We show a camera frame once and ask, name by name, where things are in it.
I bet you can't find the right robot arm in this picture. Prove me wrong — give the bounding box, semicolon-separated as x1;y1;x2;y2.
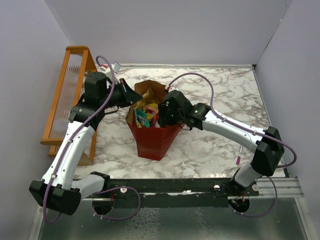
158;90;285;196

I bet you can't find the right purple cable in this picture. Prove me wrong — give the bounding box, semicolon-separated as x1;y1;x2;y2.
166;72;298;218

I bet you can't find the wooden rack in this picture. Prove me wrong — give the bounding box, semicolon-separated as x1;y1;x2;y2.
40;45;97;158

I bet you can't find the red brown paper bag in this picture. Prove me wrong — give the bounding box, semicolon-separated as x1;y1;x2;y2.
125;80;182;161

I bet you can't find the purple cable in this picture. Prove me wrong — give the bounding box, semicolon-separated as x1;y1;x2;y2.
166;72;298;218
42;55;142;225

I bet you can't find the pink marker pen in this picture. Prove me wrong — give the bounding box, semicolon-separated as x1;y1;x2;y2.
236;145;243;165

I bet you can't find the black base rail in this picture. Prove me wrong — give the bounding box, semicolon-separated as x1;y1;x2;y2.
85;178;259;209

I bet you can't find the green Fox's candy bag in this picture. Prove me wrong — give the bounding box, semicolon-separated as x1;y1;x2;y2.
134;108;150;128

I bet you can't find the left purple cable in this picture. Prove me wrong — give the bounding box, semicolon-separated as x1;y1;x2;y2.
42;55;142;225

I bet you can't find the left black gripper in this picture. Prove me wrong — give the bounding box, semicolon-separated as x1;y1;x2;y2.
100;78;144;109

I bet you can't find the gold crispy snack bag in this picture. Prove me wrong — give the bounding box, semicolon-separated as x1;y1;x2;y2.
136;87;157;109

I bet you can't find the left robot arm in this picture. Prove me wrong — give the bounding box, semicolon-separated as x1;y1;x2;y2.
29;72;143;216

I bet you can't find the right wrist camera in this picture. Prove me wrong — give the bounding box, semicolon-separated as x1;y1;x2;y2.
164;85;171;94

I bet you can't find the colourful Fox's fruits bag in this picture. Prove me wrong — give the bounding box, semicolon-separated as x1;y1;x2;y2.
142;103;159;123

